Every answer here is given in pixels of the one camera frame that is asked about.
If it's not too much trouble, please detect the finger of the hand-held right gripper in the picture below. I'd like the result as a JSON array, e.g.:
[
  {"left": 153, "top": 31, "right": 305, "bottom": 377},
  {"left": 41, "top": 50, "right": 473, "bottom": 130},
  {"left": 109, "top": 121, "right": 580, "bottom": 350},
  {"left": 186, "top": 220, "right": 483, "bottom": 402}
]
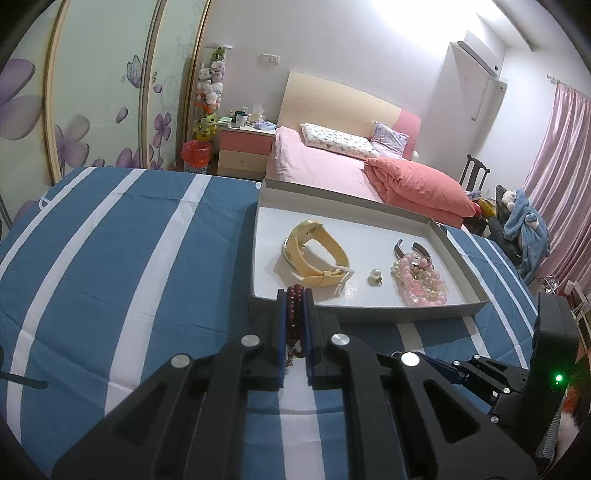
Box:
[{"left": 421, "top": 354, "right": 462, "bottom": 386}]

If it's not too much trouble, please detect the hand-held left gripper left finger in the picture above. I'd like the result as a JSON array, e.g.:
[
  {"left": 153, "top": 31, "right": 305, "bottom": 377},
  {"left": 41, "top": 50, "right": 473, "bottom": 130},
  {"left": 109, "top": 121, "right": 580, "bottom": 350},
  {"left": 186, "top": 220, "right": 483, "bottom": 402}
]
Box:
[{"left": 51, "top": 288, "right": 287, "bottom": 480}]

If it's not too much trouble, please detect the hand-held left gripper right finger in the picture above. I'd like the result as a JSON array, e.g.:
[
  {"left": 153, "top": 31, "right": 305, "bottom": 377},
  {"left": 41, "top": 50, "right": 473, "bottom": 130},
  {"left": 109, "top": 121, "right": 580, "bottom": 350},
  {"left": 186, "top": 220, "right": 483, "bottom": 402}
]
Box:
[{"left": 302, "top": 291, "right": 539, "bottom": 480}]

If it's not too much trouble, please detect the dark red bead bracelet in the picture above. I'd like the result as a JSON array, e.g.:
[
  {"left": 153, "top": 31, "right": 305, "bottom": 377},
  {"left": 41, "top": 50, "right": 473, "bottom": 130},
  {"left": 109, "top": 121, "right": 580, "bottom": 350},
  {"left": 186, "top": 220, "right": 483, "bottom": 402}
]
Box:
[{"left": 285, "top": 285, "right": 308, "bottom": 367}]

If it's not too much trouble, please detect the yellow wristwatch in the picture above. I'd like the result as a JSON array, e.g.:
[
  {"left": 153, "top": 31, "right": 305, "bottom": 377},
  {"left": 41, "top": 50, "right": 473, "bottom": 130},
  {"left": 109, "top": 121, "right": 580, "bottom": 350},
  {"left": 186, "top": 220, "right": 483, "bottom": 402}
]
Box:
[{"left": 283, "top": 220, "right": 354, "bottom": 288}]

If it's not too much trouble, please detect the pink bead bracelet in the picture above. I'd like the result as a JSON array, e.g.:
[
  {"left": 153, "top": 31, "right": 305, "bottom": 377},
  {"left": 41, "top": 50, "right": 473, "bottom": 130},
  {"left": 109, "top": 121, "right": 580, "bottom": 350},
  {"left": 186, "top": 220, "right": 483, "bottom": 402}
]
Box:
[{"left": 390, "top": 257, "right": 435, "bottom": 305}]

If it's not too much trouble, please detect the grey shallow tray box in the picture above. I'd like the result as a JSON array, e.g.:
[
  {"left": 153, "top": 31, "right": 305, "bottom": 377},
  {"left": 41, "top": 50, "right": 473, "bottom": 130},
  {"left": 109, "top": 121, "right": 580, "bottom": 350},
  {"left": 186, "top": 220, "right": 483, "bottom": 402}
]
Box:
[{"left": 249, "top": 178, "right": 490, "bottom": 324}]

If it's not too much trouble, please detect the blue fleece garment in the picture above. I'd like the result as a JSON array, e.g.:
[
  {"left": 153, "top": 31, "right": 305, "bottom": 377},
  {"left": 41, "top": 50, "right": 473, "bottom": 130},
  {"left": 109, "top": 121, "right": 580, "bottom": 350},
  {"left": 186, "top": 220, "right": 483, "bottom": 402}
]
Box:
[{"left": 503, "top": 189, "right": 551, "bottom": 282}]

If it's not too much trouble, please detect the dark cloth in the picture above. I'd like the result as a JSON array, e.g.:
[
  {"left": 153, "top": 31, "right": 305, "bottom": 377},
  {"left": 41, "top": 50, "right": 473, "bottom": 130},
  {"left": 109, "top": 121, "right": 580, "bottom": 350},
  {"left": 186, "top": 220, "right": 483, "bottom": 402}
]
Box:
[{"left": 488, "top": 185, "right": 525, "bottom": 268}]

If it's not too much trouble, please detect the bed with beige headboard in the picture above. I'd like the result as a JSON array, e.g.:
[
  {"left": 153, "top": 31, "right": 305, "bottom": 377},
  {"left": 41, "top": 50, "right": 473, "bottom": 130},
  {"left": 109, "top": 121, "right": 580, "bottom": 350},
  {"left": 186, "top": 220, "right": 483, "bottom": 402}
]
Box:
[{"left": 265, "top": 70, "right": 481, "bottom": 229}]

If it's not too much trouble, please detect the blue white striped cloth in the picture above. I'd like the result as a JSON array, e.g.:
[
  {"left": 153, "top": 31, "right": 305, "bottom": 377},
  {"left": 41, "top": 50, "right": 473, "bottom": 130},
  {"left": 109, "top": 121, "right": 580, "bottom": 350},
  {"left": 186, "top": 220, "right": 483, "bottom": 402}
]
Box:
[{"left": 0, "top": 166, "right": 541, "bottom": 480}]

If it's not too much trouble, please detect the pink beige nightstand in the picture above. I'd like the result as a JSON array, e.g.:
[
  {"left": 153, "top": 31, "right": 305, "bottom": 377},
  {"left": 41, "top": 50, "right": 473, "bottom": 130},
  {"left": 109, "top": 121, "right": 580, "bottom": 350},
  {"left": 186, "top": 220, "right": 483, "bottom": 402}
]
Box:
[{"left": 216, "top": 126, "right": 278, "bottom": 182}]

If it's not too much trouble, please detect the pink curtain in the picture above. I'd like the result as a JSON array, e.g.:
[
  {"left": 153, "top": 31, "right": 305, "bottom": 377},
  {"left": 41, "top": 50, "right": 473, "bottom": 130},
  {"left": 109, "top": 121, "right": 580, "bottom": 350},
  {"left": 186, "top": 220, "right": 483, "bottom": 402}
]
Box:
[{"left": 522, "top": 82, "right": 591, "bottom": 296}]

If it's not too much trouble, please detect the dark wooden chair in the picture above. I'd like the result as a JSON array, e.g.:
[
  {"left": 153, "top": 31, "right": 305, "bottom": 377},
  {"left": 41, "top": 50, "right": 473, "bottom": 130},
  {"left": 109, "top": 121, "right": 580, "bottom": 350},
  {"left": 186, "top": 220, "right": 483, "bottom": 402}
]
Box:
[{"left": 459, "top": 154, "right": 491, "bottom": 192}]

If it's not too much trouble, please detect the coral quilt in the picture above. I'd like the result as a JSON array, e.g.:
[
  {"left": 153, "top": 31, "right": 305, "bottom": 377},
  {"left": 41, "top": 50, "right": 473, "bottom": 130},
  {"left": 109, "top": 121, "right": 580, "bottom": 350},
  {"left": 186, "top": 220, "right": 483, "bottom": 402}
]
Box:
[{"left": 364, "top": 157, "right": 483, "bottom": 219}]

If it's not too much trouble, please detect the red trash bin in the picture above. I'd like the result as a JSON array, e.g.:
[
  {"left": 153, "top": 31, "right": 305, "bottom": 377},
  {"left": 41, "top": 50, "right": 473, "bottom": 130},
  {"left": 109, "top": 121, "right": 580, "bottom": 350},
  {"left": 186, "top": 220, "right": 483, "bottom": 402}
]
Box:
[{"left": 181, "top": 141, "right": 213, "bottom": 175}]

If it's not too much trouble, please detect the white patterned pillow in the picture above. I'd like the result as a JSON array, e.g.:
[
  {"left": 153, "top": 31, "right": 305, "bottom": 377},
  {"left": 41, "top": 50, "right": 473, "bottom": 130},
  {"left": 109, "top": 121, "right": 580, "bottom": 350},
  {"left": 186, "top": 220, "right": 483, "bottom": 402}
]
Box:
[{"left": 300, "top": 123, "right": 380, "bottom": 161}]

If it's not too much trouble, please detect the purple pillow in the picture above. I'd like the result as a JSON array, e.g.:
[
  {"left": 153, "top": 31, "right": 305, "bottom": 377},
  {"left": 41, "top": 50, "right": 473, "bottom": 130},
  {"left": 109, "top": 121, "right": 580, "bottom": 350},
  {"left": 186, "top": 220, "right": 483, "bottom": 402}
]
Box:
[{"left": 370, "top": 121, "right": 411, "bottom": 158}]

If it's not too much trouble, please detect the clear tube of plush toys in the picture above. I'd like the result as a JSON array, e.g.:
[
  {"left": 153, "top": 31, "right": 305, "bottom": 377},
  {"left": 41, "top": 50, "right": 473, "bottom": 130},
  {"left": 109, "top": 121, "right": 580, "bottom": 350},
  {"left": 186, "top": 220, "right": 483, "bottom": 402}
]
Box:
[{"left": 191, "top": 44, "right": 234, "bottom": 141}]

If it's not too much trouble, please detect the curtain rod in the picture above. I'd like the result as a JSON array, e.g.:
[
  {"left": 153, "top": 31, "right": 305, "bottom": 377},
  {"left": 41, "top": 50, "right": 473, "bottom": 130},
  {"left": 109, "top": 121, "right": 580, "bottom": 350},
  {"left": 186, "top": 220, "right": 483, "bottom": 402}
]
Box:
[{"left": 547, "top": 74, "right": 591, "bottom": 100}]

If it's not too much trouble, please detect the white air conditioner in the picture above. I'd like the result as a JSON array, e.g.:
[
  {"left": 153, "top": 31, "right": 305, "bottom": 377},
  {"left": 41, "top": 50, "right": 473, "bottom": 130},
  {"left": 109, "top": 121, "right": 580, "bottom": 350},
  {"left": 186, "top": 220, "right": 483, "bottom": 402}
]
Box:
[{"left": 455, "top": 39, "right": 502, "bottom": 77}]

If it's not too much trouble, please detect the floral sliding wardrobe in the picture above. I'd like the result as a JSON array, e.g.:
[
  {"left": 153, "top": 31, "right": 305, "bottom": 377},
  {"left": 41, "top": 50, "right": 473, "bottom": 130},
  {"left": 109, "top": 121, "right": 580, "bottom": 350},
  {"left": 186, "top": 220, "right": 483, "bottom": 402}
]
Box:
[{"left": 0, "top": 0, "right": 213, "bottom": 241}]

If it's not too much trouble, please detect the white wire rack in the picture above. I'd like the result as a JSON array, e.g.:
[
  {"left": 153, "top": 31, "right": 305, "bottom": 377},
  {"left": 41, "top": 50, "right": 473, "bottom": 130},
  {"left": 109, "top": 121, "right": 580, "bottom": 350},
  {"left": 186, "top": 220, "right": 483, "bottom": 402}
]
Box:
[{"left": 540, "top": 276, "right": 587, "bottom": 324}]

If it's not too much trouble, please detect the silver cuff bracelet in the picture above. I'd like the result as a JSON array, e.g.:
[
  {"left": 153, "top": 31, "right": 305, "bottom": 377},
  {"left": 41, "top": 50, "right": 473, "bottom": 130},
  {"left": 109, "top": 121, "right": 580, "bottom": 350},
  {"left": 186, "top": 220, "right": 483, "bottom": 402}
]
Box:
[{"left": 393, "top": 239, "right": 432, "bottom": 268}]

